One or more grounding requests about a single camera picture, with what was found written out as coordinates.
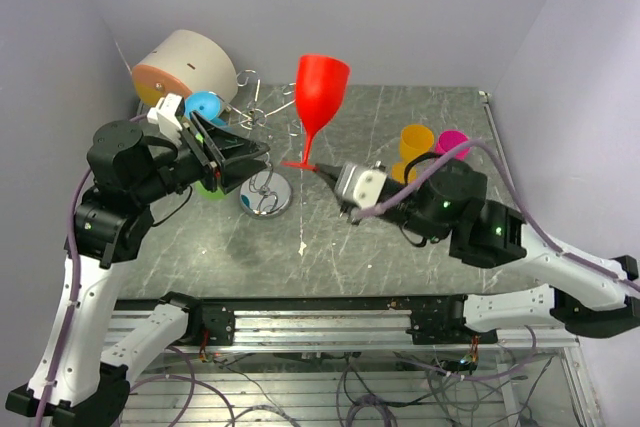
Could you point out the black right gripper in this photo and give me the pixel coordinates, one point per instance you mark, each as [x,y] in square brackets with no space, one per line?
[334,176]

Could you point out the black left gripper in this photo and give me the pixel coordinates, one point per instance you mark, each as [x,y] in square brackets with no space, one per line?
[229,146]

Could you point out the orange plastic wine glass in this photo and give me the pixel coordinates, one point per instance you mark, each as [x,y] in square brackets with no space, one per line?
[415,140]

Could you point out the red plastic wine glass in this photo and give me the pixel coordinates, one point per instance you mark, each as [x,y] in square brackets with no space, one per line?
[320,88]

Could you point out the pink plastic wine glass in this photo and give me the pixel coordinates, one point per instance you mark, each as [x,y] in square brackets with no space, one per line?
[449,140]

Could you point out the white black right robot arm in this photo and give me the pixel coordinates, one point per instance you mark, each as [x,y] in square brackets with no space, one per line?
[586,295]

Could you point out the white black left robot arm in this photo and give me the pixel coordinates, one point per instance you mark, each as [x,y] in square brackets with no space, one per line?
[79,381]

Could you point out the green plastic wine glass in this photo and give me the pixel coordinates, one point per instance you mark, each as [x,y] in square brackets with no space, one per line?
[208,195]

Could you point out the blue plastic wine glass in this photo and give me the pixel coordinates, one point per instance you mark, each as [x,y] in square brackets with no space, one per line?
[208,105]

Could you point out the beige round box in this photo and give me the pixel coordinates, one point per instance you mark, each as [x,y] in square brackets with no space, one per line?
[186,62]

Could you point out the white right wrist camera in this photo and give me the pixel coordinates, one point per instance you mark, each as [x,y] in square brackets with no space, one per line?
[367,187]

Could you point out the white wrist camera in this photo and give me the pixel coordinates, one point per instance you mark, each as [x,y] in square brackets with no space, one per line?
[166,115]
[367,187]

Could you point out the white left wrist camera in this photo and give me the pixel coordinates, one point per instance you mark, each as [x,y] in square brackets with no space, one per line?
[166,115]

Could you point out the aluminium mounting rail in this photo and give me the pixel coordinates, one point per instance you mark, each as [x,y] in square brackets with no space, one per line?
[409,324]

